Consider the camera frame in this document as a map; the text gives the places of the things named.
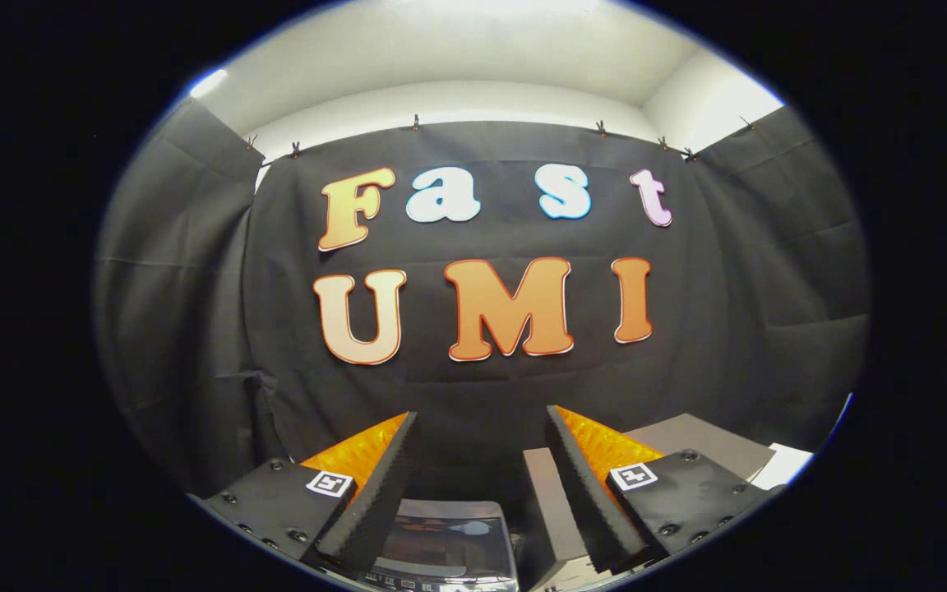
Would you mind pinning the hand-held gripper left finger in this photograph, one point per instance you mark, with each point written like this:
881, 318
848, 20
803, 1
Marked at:
375, 501

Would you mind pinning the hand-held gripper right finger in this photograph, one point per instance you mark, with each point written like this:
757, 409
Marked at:
588, 510

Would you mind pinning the dark top-load washing machine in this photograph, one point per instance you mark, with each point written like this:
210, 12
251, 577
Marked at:
449, 543

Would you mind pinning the black backdrop cloth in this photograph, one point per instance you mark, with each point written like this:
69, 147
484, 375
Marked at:
482, 395

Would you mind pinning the white sheet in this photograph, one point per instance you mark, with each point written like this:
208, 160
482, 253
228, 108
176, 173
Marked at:
782, 467

